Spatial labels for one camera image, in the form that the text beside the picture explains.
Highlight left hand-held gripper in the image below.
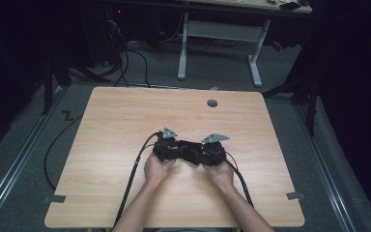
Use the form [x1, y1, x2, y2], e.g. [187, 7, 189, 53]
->
[152, 127, 180, 162]

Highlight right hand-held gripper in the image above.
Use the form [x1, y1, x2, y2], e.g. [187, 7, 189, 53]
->
[200, 132, 231, 167]

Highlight black sock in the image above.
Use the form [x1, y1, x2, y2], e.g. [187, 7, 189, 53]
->
[173, 139, 208, 166]

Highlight person's right hand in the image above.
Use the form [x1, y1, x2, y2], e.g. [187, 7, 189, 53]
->
[203, 159, 236, 191]

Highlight person's left hand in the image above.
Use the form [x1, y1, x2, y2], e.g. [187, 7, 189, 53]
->
[143, 152, 177, 189]

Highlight grey tape piece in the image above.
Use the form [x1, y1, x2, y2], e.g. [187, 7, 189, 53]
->
[286, 191, 305, 201]
[43, 194, 68, 205]

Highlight black metal stand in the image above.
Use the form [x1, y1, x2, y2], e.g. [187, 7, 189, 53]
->
[262, 72, 321, 137]
[41, 55, 112, 116]

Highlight small red object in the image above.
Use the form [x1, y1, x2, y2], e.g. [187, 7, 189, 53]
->
[271, 40, 285, 53]

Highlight dark device on desk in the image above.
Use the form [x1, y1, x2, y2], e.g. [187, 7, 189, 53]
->
[279, 1, 302, 12]

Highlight right hand-held gripper black cable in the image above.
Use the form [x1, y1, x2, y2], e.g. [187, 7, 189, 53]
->
[220, 150, 255, 209]

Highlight hand-held gripper black cable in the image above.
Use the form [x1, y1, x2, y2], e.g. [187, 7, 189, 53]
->
[112, 130, 162, 228]
[220, 150, 255, 209]

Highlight left hand-held gripper black cable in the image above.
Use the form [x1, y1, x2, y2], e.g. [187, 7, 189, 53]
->
[112, 130, 162, 228]

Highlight bundle of black cables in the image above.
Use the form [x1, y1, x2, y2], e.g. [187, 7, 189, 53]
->
[104, 18, 152, 89]

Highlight metal floor rail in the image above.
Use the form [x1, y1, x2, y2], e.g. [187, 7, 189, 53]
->
[0, 85, 70, 226]
[294, 102, 357, 232]

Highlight black floor cable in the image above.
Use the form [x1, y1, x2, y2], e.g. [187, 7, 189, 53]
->
[43, 114, 83, 191]

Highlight desk with white frame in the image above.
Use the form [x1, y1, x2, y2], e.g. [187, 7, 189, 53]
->
[177, 0, 313, 89]

